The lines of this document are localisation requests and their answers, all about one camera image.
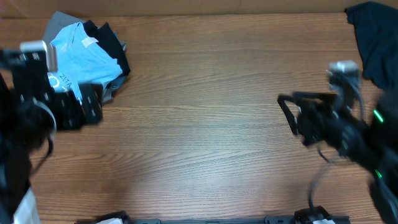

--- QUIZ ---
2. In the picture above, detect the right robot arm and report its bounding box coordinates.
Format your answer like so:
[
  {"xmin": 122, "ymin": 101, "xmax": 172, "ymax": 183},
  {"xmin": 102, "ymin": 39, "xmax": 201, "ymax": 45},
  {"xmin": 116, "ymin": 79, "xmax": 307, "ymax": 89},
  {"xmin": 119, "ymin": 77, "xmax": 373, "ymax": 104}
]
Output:
[{"xmin": 277, "ymin": 91, "xmax": 397, "ymax": 223}]

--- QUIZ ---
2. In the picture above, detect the folded grey garment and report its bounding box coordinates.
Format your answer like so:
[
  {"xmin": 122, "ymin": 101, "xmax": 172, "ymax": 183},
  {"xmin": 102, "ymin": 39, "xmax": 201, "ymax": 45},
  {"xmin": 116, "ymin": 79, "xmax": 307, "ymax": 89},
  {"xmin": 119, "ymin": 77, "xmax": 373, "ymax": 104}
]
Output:
[{"xmin": 43, "ymin": 11, "xmax": 126, "ymax": 102}]

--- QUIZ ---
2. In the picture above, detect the folded black garment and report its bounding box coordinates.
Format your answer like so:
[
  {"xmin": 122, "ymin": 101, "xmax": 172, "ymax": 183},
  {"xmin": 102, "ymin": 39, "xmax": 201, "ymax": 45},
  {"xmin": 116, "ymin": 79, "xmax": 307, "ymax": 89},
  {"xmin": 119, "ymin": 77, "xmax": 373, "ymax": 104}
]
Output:
[{"xmin": 83, "ymin": 20, "xmax": 131, "ymax": 77}]

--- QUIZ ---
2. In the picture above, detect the light blue printed t-shirt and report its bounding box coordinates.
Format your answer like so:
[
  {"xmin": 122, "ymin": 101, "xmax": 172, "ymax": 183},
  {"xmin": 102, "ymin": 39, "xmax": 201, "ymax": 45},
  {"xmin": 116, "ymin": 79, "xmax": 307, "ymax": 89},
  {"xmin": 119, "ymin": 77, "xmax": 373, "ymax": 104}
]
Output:
[{"xmin": 48, "ymin": 22, "xmax": 123, "ymax": 100}]

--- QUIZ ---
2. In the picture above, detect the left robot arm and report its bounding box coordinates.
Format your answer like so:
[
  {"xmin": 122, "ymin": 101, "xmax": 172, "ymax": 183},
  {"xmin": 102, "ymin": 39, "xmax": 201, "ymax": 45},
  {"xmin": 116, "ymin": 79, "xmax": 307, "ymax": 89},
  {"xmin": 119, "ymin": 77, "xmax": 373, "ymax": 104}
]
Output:
[{"xmin": 1, "ymin": 49, "xmax": 103, "ymax": 223}]

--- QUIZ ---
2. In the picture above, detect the dark garment at right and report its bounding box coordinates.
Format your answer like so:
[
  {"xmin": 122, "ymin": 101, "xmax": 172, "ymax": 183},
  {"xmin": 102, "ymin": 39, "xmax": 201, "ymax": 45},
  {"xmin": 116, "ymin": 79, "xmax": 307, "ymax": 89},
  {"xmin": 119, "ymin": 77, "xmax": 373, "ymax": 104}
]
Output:
[{"xmin": 345, "ymin": 1, "xmax": 397, "ymax": 90}]

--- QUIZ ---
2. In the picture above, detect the folded blue garment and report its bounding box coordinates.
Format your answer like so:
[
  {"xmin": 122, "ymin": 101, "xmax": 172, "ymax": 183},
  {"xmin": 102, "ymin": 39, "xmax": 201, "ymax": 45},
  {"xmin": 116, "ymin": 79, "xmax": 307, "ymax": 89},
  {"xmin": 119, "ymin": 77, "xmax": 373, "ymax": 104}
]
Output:
[{"xmin": 106, "ymin": 76, "xmax": 126, "ymax": 91}]

